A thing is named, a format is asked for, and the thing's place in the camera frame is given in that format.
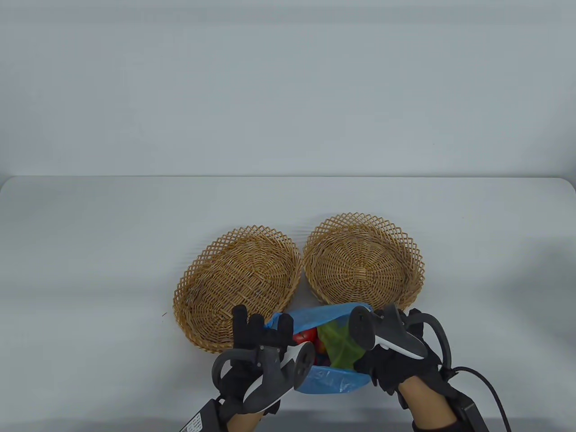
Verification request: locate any person's left hand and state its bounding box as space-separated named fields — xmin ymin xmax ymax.
xmin=218 ymin=305 xmax=294 ymax=414

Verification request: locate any person's right hand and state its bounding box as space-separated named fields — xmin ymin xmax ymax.
xmin=354 ymin=310 xmax=444 ymax=396

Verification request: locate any green lettuce leaf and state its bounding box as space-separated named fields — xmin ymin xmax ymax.
xmin=317 ymin=319 xmax=365 ymax=370

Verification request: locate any blue plastic bag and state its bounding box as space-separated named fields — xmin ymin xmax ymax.
xmin=265 ymin=302 xmax=374 ymax=396

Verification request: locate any person's right forearm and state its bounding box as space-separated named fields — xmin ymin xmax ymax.
xmin=398 ymin=376 xmax=457 ymax=423

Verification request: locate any person's left forearm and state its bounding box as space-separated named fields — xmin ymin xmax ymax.
xmin=227 ymin=409 xmax=264 ymax=432

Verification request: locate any oval wicker basket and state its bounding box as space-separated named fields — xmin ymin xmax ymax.
xmin=173 ymin=224 xmax=302 ymax=354

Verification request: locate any round wicker basket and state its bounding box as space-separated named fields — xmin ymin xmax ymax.
xmin=303 ymin=212 xmax=424 ymax=315

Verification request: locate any black forearm strap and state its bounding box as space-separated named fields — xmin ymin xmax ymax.
xmin=412 ymin=416 xmax=464 ymax=432

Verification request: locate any dark grey strapped box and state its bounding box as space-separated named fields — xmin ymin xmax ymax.
xmin=452 ymin=389 xmax=489 ymax=432
xmin=180 ymin=398 xmax=223 ymax=432

